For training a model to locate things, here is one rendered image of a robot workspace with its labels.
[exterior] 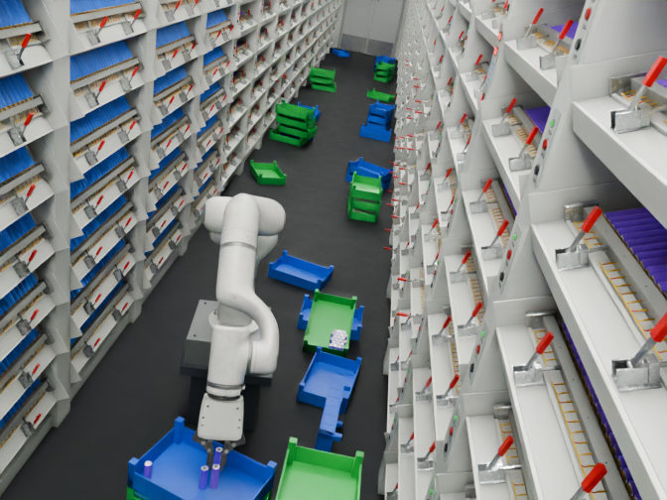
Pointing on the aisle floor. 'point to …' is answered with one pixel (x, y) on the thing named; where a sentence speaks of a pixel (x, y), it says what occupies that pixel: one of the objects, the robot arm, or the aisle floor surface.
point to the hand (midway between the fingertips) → (216, 459)
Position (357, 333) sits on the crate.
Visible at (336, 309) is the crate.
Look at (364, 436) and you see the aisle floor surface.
